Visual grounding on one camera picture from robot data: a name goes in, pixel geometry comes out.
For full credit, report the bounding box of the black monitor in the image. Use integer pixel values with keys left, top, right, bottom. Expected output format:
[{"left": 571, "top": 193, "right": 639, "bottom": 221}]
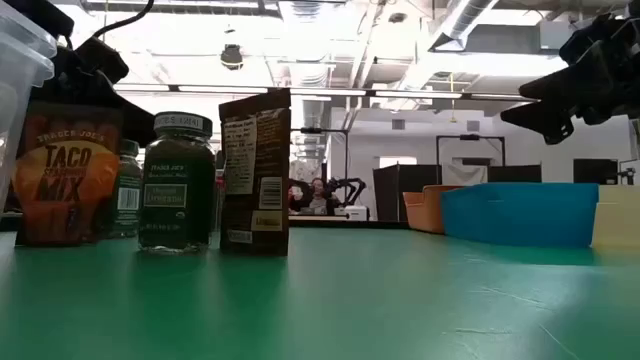
[{"left": 573, "top": 158, "right": 619, "bottom": 186}]

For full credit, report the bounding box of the black camera cable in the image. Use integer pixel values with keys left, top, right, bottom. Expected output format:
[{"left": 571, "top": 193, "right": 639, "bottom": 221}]
[{"left": 92, "top": 0, "right": 156, "bottom": 39}]

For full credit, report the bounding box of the overhead frame beam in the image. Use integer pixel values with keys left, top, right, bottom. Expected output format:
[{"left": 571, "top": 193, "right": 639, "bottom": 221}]
[{"left": 113, "top": 83, "right": 540, "bottom": 103}]

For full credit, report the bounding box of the silver ventilation duct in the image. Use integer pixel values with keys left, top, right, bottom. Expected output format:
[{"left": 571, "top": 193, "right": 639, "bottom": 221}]
[{"left": 428, "top": 0, "right": 501, "bottom": 53}]

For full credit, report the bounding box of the person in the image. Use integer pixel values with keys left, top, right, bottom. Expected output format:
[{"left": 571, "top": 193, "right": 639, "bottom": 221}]
[{"left": 307, "top": 177, "right": 332, "bottom": 216}]

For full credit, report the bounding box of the Taco seasoning mix packet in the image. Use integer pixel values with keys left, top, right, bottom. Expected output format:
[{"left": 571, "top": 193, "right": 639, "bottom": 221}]
[{"left": 12, "top": 101, "right": 125, "bottom": 247}]

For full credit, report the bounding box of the blue plastic bin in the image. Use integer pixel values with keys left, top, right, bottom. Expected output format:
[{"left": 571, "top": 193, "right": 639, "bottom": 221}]
[{"left": 440, "top": 182, "right": 601, "bottom": 249}]

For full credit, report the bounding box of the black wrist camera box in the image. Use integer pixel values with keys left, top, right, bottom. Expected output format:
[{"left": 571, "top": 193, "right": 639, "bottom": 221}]
[{"left": 74, "top": 36, "right": 131, "bottom": 84}]

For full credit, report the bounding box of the green label glass spice jar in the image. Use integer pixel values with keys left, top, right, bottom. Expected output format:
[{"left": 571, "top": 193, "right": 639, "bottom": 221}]
[
  {"left": 118, "top": 138, "right": 145, "bottom": 239},
  {"left": 138, "top": 111, "right": 217, "bottom": 255}
]

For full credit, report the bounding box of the yellow plastic bin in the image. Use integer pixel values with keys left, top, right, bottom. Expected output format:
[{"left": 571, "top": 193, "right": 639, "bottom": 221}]
[{"left": 591, "top": 184, "right": 640, "bottom": 250}]

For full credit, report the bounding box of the black gantry frame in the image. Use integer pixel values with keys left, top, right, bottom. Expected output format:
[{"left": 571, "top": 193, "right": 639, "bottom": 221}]
[
  {"left": 435, "top": 133, "right": 507, "bottom": 167},
  {"left": 291, "top": 126, "right": 350, "bottom": 217}
]

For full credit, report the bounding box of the white box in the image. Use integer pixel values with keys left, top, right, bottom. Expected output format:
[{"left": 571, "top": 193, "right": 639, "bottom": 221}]
[{"left": 333, "top": 205, "right": 371, "bottom": 222}]

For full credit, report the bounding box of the black partition panel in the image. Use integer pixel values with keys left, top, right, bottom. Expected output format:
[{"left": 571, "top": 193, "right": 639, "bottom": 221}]
[{"left": 372, "top": 163, "right": 444, "bottom": 223}]

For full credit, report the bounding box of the black ceiling dome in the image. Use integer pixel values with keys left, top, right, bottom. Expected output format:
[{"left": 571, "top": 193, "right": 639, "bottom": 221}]
[{"left": 220, "top": 43, "right": 245, "bottom": 71}]

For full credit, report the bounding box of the brown spice packet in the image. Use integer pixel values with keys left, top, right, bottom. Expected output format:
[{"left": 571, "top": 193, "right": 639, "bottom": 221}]
[{"left": 218, "top": 88, "right": 293, "bottom": 257}]

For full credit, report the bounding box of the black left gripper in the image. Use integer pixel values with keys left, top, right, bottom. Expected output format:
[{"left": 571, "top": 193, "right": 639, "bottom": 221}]
[{"left": 30, "top": 47, "right": 157, "bottom": 147}]

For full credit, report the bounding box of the orange plastic bin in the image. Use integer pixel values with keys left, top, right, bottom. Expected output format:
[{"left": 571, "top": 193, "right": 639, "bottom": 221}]
[{"left": 402, "top": 184, "right": 464, "bottom": 235}]

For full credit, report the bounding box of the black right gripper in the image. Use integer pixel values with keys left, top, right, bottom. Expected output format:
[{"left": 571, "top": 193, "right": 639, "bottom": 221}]
[{"left": 500, "top": 13, "right": 640, "bottom": 146}]

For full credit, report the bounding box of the clear plastic container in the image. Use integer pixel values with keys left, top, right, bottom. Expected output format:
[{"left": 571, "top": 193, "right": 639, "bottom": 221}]
[{"left": 0, "top": 0, "right": 58, "bottom": 214}]

